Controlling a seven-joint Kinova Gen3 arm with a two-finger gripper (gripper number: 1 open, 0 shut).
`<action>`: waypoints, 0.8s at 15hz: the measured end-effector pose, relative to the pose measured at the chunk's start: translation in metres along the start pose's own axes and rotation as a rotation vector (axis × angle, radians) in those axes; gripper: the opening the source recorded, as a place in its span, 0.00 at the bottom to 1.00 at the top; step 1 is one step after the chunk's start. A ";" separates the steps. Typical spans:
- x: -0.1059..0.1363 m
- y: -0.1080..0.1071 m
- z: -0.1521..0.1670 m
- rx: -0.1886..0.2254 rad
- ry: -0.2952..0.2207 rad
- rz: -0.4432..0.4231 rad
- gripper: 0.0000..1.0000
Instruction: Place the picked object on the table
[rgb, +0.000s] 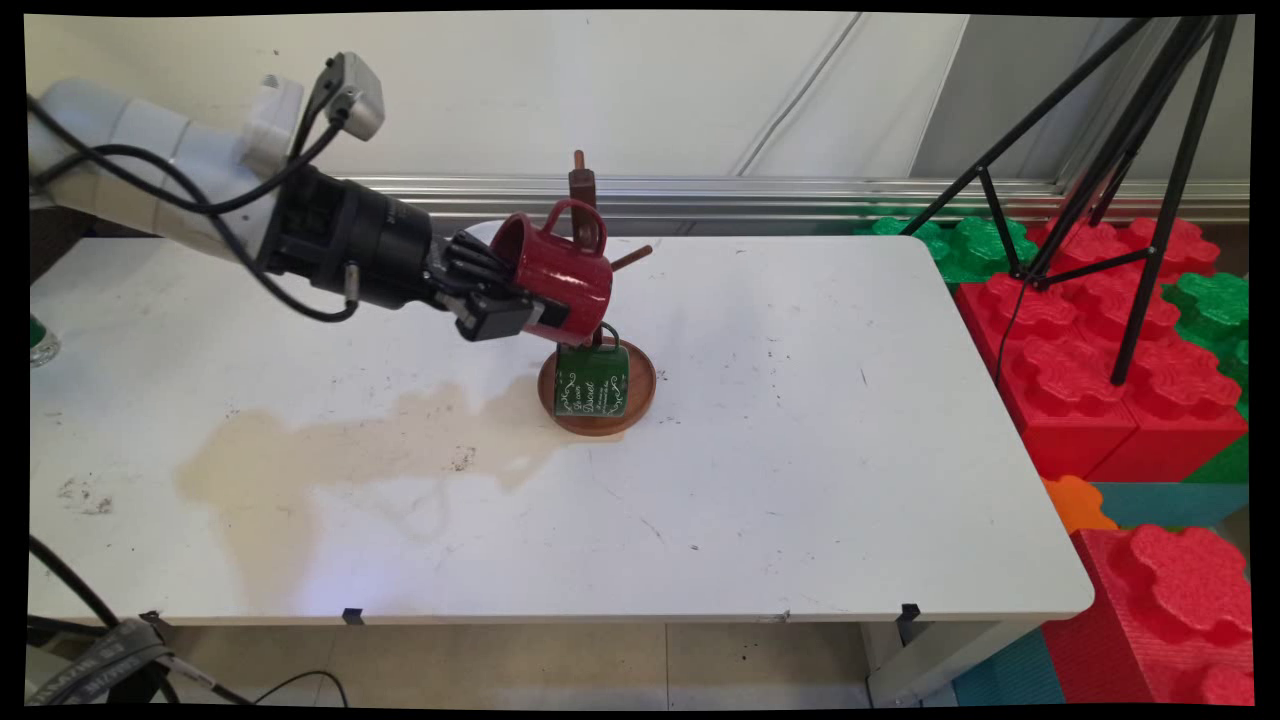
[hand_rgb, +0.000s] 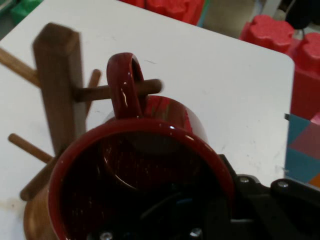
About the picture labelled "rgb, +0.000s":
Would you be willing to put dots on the brown wooden mug tree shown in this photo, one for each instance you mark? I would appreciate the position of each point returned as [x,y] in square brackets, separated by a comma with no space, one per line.
[583,185]

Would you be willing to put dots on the aluminium wall rail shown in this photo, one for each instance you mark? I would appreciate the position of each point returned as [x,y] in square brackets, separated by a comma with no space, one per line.
[800,197]

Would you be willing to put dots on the teal foam mat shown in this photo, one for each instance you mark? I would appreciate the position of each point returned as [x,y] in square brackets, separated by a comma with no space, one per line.
[1170,505]
[1010,675]

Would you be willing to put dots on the white table leg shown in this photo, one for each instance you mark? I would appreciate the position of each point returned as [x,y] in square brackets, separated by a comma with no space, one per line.
[940,665]

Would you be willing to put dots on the green printed mug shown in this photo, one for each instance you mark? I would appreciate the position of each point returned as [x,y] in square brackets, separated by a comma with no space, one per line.
[592,385]

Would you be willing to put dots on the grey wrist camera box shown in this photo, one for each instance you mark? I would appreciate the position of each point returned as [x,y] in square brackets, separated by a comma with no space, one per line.
[358,95]

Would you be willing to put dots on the green foam block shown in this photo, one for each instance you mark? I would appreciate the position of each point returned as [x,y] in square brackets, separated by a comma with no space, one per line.
[975,245]
[1215,305]

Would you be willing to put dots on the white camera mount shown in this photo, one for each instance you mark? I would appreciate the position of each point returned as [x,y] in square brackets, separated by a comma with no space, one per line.
[270,125]

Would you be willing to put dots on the orange foam piece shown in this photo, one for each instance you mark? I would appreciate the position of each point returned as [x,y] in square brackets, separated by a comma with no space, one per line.
[1075,503]

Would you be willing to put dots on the black tripod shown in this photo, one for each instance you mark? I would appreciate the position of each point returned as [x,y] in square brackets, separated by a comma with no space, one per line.
[1150,150]

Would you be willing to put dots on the red enamel mug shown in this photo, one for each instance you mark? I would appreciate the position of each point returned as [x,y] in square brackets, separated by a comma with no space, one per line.
[565,270]

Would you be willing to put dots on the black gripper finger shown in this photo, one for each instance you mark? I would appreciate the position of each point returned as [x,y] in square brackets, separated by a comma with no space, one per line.
[480,260]
[500,318]

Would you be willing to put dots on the black table edge clip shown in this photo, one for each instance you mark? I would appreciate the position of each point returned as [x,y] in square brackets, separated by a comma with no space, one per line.
[353,616]
[908,618]
[155,618]

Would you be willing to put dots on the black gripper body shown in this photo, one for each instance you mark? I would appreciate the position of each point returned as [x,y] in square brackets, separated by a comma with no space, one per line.
[370,245]

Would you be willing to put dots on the green glass object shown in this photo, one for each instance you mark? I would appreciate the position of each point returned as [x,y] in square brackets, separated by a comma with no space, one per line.
[40,340]

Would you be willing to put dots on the large red foam block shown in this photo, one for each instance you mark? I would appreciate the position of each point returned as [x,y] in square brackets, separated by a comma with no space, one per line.
[1170,600]
[1070,380]

